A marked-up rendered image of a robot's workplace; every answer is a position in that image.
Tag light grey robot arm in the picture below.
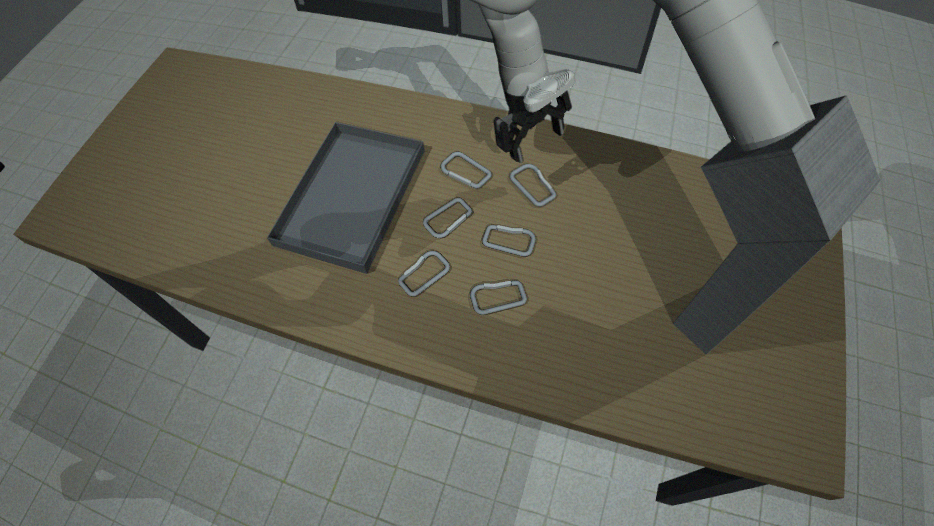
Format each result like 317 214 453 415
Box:
471 0 815 152

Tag grey carabiner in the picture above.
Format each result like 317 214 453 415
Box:
482 225 536 257
510 164 556 207
441 152 492 189
423 198 472 238
470 280 527 315
398 251 450 297

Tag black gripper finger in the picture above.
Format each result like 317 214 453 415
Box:
540 90 572 136
493 113 535 163

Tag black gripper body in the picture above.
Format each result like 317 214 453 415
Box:
503 89 547 129

